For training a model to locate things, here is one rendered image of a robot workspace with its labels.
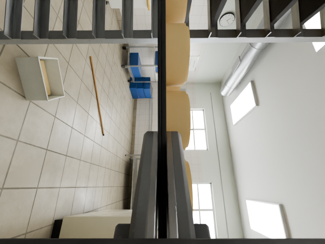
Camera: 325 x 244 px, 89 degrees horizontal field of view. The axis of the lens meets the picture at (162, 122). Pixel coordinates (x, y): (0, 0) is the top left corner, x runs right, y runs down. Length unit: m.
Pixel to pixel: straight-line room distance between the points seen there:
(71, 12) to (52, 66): 0.97
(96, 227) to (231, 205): 4.10
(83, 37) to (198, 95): 5.40
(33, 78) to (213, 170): 4.66
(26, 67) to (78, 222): 1.31
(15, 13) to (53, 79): 0.90
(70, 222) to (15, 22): 1.56
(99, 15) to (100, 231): 1.60
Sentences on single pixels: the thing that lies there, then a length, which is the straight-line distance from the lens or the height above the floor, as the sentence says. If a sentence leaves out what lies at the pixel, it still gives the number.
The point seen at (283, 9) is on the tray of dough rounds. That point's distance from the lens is 0.63.
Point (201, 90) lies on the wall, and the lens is 6.01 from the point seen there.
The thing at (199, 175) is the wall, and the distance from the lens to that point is 5.09.
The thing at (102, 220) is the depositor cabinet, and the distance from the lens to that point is 1.78.
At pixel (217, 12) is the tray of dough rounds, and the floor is 1.13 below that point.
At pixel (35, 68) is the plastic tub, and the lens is 1.45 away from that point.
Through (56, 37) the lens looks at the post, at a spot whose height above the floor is 0.64.
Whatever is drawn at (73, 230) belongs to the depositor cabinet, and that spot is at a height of 0.20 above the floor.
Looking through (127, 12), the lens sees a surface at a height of 0.87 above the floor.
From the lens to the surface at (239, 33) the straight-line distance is 0.62.
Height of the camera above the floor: 0.98
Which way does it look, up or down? level
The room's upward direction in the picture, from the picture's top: 90 degrees clockwise
